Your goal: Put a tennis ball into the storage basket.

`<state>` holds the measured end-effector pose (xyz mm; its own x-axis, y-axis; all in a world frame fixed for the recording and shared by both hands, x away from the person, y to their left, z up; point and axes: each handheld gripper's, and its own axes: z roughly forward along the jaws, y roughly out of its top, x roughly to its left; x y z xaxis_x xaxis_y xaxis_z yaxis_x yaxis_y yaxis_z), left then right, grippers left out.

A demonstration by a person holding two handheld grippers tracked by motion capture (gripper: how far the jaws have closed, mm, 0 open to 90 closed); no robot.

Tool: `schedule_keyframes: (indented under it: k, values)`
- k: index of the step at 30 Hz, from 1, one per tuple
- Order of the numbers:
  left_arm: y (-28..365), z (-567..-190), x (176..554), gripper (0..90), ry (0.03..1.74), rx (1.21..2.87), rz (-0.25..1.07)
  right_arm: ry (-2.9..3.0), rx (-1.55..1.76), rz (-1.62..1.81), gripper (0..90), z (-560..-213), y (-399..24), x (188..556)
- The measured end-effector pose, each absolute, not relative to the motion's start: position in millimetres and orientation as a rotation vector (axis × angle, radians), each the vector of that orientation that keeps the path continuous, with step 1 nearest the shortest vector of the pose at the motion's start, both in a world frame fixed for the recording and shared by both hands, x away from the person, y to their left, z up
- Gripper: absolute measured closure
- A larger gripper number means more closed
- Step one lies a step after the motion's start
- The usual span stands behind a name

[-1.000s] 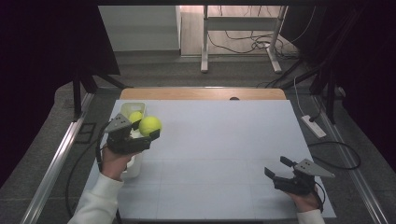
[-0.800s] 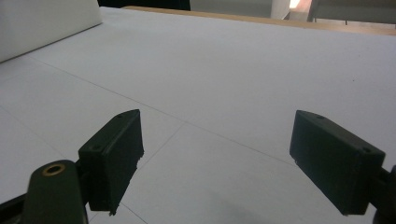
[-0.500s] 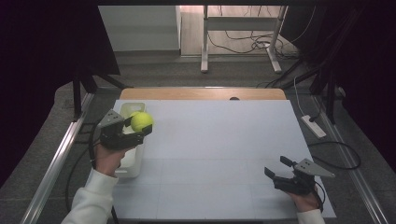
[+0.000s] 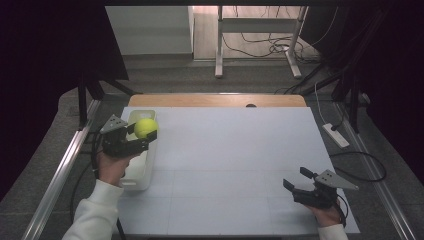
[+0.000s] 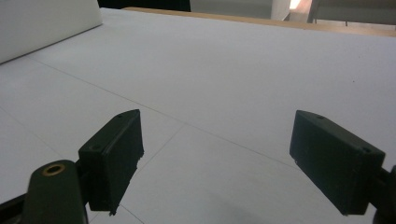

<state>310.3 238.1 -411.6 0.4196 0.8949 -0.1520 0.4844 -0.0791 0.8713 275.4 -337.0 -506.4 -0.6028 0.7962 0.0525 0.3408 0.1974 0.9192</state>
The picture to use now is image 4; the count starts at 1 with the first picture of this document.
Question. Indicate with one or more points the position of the person's left hand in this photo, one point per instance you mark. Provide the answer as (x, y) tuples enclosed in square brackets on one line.
[(111, 168)]

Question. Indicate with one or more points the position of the white plastic bin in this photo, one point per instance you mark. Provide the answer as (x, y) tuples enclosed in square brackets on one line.
[(140, 170)]

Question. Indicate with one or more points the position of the person's right hand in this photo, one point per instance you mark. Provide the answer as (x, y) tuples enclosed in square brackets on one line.
[(328, 215)]

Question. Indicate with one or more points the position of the black curtain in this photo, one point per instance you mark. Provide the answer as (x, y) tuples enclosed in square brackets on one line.
[(43, 66), (393, 66)]

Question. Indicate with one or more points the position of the white cabinet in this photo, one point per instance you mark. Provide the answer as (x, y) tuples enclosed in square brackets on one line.
[(150, 30)]

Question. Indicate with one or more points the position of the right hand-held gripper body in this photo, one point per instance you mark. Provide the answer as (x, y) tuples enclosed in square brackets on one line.
[(320, 196)]

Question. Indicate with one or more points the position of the yellow tennis ball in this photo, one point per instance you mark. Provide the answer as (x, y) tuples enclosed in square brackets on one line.
[(145, 127)]

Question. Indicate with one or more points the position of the white metal stand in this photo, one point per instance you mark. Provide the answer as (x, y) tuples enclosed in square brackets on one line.
[(220, 43)]

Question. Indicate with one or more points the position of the black stand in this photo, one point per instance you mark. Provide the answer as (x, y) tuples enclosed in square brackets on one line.
[(82, 106), (354, 106)]

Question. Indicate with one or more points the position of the wooden table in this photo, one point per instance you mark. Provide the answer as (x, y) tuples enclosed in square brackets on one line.
[(200, 100)]

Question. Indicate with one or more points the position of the aluminium rail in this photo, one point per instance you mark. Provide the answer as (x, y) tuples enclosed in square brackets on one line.
[(56, 180), (376, 173)]

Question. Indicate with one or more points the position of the white power strip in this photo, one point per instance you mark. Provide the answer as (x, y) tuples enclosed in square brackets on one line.
[(336, 135)]

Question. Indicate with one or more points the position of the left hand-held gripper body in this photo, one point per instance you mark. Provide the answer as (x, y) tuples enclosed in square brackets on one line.
[(116, 145)]

